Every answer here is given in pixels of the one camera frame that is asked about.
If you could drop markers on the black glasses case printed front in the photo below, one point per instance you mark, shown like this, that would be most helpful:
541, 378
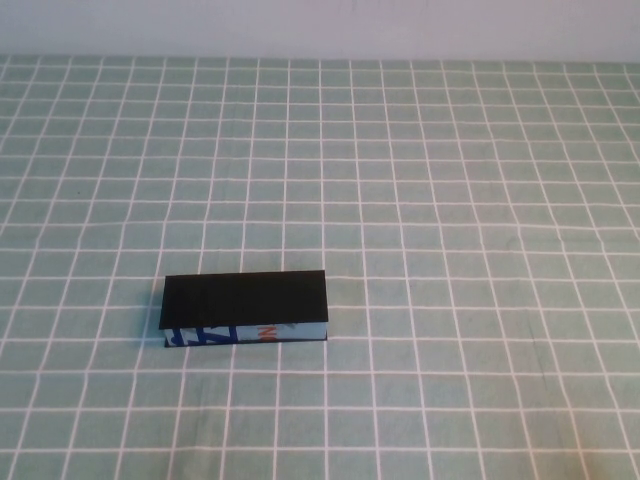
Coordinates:
245, 300

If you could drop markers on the green white grid tablecloth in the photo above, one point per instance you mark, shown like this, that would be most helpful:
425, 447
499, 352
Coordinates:
450, 200

